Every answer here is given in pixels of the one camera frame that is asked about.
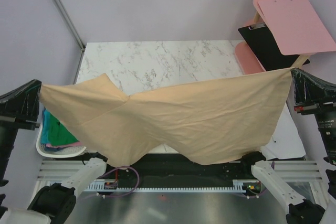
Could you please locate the beige t shirt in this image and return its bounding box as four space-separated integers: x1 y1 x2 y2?
39 68 292 167

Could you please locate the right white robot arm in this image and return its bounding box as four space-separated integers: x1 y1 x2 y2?
240 68 335 223

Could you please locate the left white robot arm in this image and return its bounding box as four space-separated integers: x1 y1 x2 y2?
1 79 115 223

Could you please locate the blue t shirt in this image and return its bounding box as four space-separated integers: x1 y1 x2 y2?
40 109 51 145

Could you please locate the green t shirt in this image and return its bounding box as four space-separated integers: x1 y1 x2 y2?
48 114 78 146

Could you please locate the white paper sheet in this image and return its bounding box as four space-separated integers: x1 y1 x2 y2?
260 104 306 160

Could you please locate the pink paper sheet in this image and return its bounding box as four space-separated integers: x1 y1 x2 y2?
258 0 335 56

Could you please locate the white plastic laundry basket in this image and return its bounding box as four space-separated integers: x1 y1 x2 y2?
36 112 87 158

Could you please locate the pink two-tier side table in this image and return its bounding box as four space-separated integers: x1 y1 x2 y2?
235 0 299 74

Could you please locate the black clipboard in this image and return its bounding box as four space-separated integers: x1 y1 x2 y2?
238 23 299 71

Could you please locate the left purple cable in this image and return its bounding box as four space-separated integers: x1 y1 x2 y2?
97 165 141 198

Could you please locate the white slotted cable duct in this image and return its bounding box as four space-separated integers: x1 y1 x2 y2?
85 180 261 193

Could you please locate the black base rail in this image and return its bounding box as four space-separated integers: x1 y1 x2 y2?
104 152 259 188

